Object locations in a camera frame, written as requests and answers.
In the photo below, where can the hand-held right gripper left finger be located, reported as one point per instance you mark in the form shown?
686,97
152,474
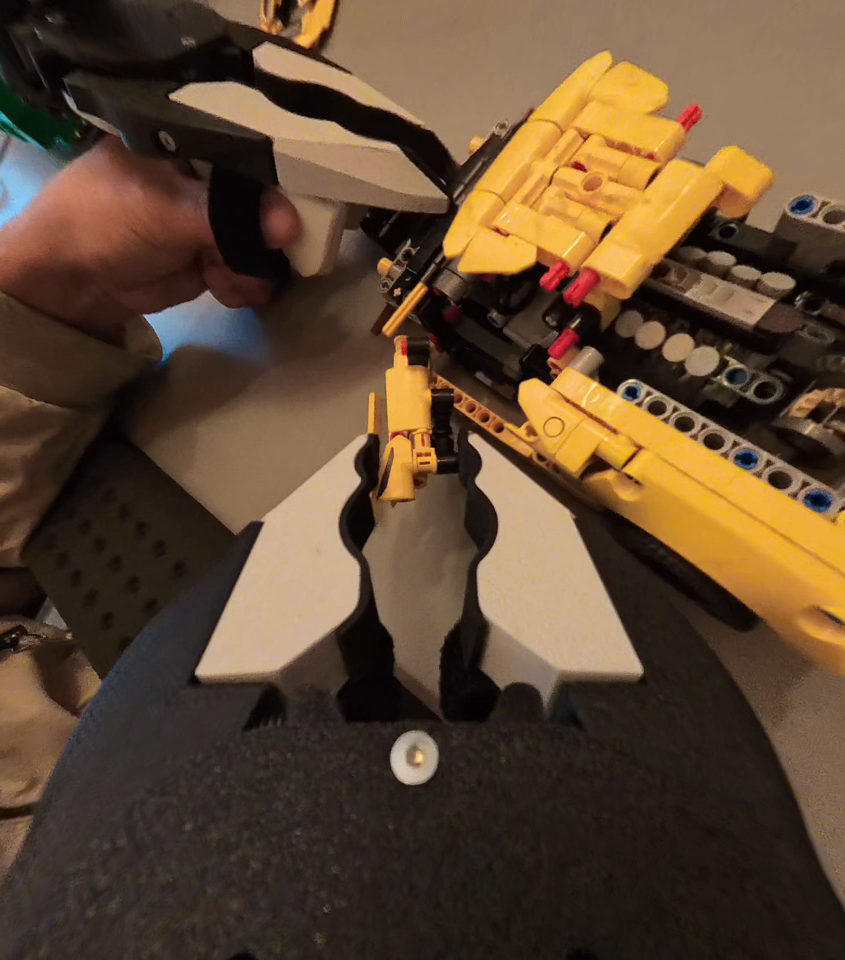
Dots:
280,600

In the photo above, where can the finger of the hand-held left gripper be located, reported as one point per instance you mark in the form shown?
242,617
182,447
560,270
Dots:
370,177
325,83

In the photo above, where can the person's left hand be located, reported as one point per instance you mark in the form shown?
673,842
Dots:
108,240

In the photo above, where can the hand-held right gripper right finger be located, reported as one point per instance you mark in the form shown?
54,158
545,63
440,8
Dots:
558,600

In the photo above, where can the yellow toy car chassis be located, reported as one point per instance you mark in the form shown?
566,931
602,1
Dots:
663,210

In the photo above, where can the yellow toy car hood panel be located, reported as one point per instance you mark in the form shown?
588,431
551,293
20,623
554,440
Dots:
300,15

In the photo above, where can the grey desk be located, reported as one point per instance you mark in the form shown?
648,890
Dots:
243,390

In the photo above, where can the black yellow toy subassembly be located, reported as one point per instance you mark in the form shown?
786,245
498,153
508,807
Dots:
411,428

